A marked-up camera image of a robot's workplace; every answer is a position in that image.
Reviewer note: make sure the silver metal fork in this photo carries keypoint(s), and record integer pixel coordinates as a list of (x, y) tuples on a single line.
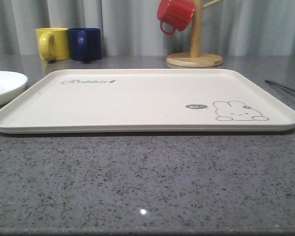
[(280, 85)]

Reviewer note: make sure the white round plate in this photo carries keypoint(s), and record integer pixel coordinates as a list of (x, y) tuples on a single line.
[(12, 84)]

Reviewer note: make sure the cream rabbit serving tray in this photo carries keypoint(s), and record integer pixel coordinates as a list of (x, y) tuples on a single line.
[(138, 100)]

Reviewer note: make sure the wooden mug tree stand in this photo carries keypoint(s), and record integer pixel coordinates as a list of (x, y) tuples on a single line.
[(195, 58)]

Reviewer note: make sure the grey pleated curtain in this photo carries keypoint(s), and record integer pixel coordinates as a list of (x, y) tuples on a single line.
[(130, 27)]

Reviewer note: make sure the dark blue mug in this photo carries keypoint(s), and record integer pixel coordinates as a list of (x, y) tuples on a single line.
[(85, 44)]

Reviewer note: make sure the red ribbed mug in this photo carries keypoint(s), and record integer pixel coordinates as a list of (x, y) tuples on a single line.
[(175, 15)]

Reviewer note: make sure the yellow mug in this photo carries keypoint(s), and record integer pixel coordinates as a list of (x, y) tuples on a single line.
[(53, 43)]

